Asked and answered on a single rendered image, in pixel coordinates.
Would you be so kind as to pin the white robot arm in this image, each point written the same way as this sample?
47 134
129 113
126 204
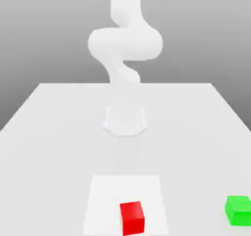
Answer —
125 43

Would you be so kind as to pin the small red cube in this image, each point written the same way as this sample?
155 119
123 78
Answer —
132 218

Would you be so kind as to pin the small green cube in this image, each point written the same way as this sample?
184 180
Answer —
238 210

